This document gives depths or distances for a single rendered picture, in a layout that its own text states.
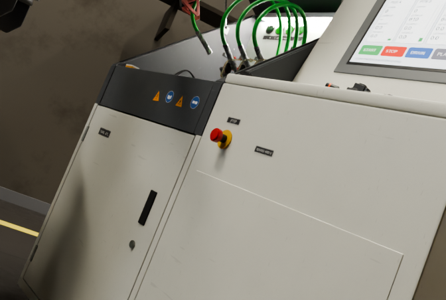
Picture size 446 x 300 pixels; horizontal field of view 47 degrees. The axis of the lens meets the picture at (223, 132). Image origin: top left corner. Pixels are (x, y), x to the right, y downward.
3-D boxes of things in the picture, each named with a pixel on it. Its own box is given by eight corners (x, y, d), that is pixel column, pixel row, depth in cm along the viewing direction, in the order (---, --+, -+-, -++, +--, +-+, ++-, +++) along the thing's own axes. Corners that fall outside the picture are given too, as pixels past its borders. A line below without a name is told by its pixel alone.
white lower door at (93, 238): (20, 277, 185) (95, 103, 191) (26, 278, 186) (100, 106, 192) (94, 374, 135) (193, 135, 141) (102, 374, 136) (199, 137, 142)
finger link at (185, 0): (206, 19, 191) (196, -1, 194) (206, 8, 185) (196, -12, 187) (189, 25, 190) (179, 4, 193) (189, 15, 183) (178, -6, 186)
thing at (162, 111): (99, 104, 190) (115, 64, 191) (109, 108, 193) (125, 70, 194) (192, 133, 142) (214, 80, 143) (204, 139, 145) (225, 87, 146)
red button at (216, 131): (204, 141, 130) (211, 123, 131) (215, 147, 133) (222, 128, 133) (216, 145, 126) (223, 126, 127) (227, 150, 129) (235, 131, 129)
